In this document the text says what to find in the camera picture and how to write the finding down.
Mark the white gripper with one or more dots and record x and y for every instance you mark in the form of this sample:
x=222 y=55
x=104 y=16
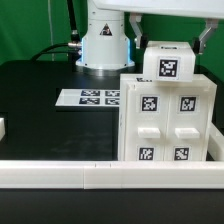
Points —
x=185 y=8

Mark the white cabinet top block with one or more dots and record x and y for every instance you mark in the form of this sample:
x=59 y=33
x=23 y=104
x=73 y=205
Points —
x=169 y=61

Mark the white cabinet door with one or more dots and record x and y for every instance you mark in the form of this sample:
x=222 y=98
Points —
x=146 y=122
x=189 y=119

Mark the white cabinet body box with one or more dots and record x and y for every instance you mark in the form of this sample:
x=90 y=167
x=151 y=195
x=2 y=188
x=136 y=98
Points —
x=128 y=81

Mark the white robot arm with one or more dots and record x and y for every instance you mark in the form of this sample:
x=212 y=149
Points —
x=105 y=47

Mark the white left fence stub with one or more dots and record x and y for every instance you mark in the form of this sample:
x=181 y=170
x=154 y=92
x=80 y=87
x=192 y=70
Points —
x=2 y=128

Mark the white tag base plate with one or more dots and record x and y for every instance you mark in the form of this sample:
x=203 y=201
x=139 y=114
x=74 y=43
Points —
x=88 y=97

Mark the white right fence rail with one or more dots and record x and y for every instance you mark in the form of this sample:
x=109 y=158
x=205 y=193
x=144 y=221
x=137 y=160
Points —
x=216 y=144

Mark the white fence rail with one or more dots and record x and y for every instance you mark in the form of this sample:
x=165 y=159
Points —
x=216 y=144
x=111 y=175

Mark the white front fence rail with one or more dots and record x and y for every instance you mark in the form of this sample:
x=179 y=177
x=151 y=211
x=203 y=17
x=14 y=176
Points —
x=111 y=175

